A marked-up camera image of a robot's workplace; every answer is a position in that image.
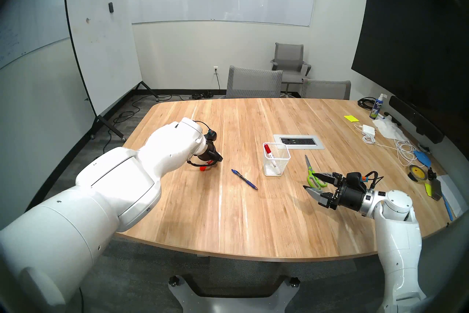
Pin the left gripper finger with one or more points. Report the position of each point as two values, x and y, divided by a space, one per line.
218 159

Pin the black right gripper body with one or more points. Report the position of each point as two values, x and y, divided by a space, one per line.
348 194

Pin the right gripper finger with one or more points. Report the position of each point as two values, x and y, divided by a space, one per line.
315 194
328 178

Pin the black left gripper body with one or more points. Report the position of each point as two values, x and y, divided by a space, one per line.
209 152

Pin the orange Expo marker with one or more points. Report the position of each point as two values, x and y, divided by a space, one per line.
202 168

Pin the blue ballpoint pen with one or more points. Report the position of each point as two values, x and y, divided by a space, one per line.
243 179

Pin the red cap patterned marker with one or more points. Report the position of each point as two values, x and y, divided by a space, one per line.
267 149

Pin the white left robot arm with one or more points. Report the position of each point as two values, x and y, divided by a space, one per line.
110 184

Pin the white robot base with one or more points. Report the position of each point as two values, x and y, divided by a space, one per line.
234 305

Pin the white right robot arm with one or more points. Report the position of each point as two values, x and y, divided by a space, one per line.
399 242

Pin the white mesh pen holder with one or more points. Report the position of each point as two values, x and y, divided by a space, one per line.
284 165

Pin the blue pen beside paper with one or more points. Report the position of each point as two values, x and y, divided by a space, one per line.
447 207

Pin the silver table power outlet panel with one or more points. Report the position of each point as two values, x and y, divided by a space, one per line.
302 141

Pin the white power adapter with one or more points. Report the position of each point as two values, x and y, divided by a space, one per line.
368 129

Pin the yellow sticky note pad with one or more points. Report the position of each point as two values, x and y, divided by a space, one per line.
351 118

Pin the black yellow tape roll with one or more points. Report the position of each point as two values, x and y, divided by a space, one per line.
412 176

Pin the white crumpled tissue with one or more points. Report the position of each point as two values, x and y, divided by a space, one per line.
390 129

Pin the grey mesh table chair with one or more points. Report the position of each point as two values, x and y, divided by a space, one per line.
254 82
326 89

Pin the blue flat object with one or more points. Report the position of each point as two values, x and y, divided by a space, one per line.
424 158

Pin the Expo cleaner spray bottle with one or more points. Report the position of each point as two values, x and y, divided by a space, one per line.
376 108

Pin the grey yellow eraser block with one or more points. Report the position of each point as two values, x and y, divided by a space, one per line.
435 189

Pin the black base knob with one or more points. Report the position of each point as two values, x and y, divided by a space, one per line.
294 281
173 280

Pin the black video sound bar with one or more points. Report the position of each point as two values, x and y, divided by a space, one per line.
414 118

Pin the white paper sheet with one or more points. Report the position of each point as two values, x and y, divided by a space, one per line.
456 195

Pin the grey office chair with armrests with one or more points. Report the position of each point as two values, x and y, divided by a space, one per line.
289 55

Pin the mobile whiteboard on stand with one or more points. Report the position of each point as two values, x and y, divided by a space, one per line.
102 48

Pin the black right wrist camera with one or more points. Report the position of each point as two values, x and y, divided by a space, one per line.
353 178

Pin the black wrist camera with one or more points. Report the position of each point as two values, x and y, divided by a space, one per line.
353 178
211 134

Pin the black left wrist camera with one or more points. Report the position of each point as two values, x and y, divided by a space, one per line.
211 134

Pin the large black wall screen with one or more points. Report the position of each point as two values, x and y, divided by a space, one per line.
410 41

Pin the wall whiteboard with writing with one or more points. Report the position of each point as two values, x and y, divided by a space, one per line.
29 33

